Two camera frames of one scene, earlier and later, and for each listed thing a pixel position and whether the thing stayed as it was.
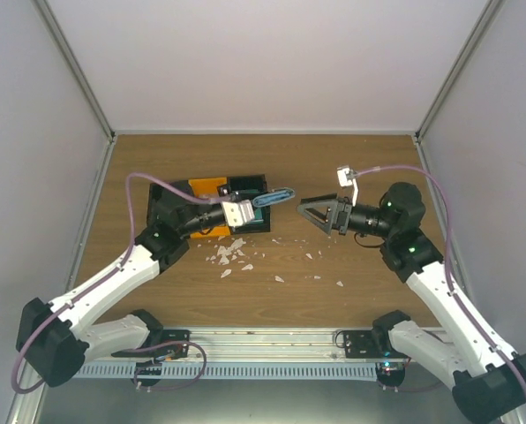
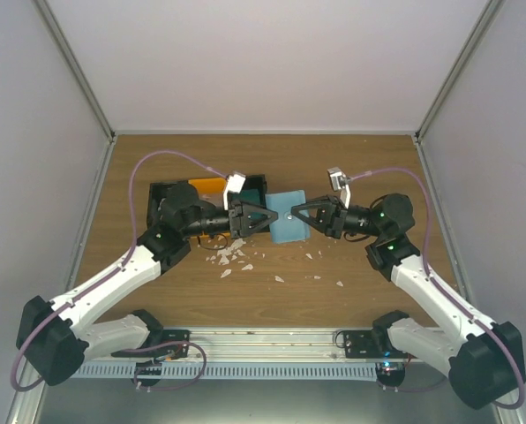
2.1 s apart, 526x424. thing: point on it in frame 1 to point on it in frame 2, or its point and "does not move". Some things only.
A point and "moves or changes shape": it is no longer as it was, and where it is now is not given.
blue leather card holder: [274, 196] moves or changes shape
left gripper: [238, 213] to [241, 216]
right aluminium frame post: [488, 14] does not move
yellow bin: [208, 187] does not move
